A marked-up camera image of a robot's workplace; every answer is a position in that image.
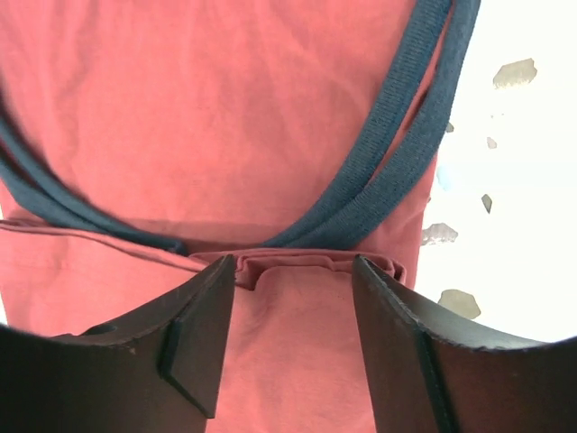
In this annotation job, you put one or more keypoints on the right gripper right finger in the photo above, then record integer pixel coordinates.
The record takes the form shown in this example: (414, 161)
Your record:
(430, 370)

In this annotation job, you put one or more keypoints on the red tank top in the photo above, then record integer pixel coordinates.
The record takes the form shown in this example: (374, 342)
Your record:
(293, 134)

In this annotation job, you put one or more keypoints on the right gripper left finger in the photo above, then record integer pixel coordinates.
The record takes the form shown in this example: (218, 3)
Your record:
(156, 368)

